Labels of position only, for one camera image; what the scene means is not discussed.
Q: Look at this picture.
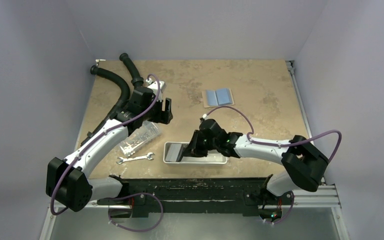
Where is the grey credit card stack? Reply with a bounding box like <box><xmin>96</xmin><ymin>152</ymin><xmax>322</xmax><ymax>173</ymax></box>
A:
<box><xmin>165</xmin><ymin>143</ymin><xmax>187</xmax><ymax>163</ymax></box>

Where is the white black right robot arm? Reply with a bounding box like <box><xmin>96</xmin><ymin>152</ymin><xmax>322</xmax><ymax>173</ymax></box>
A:
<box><xmin>179</xmin><ymin>119</ymin><xmax>329</xmax><ymax>204</ymax></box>

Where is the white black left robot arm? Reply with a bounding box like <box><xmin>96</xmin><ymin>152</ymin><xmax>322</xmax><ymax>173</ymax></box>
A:
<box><xmin>45</xmin><ymin>87</ymin><xmax>173</xmax><ymax>215</ymax></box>

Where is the white rectangular tray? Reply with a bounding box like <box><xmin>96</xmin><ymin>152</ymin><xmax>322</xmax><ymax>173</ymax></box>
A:
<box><xmin>163</xmin><ymin>141</ymin><xmax>229</xmax><ymax>165</ymax></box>

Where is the clear plastic bag of screws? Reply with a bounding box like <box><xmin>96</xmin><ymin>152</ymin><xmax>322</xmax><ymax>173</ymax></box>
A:
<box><xmin>119</xmin><ymin>121</ymin><xmax>162</xmax><ymax>157</ymax></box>

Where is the silver open-end wrench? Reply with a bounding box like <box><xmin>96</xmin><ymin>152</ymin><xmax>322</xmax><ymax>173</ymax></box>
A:
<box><xmin>116</xmin><ymin>152</ymin><xmax>155</xmax><ymax>165</ymax></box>

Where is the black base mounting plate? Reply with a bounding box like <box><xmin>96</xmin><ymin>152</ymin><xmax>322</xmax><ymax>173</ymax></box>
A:
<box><xmin>97</xmin><ymin>177</ymin><xmax>310</xmax><ymax>218</ymax></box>

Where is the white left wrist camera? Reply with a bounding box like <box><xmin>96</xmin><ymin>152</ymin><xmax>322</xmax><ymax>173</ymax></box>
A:
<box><xmin>146</xmin><ymin>78</ymin><xmax>167</xmax><ymax>95</ymax></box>

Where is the black corrugated hose right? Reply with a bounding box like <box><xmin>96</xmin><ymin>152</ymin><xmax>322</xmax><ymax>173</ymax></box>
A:
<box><xmin>119</xmin><ymin>52</ymin><xmax>145</xmax><ymax>88</ymax></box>

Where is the black corrugated hose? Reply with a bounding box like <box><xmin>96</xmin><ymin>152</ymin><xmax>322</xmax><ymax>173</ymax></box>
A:
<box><xmin>79</xmin><ymin>64</ymin><xmax>131</xmax><ymax>147</ymax></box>
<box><xmin>119</xmin><ymin>52</ymin><xmax>145</xmax><ymax>88</ymax></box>

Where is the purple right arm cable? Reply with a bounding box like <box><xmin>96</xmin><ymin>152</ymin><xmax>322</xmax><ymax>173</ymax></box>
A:
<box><xmin>201</xmin><ymin>105</ymin><xmax>343</xmax><ymax>226</ymax></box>

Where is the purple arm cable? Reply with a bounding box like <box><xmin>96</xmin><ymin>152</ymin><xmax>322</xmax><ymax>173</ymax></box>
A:
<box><xmin>49</xmin><ymin>73</ymin><xmax>164</xmax><ymax>233</ymax></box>
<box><xmin>201</xmin><ymin>105</ymin><xmax>343</xmax><ymax>226</ymax></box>

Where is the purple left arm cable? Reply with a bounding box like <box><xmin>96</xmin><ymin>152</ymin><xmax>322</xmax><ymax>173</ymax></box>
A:
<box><xmin>49</xmin><ymin>73</ymin><xmax>164</xmax><ymax>233</ymax></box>

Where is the black corrugated hose left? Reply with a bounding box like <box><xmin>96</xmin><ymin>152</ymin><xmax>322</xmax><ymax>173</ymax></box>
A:
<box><xmin>79</xmin><ymin>64</ymin><xmax>131</xmax><ymax>147</ymax></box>

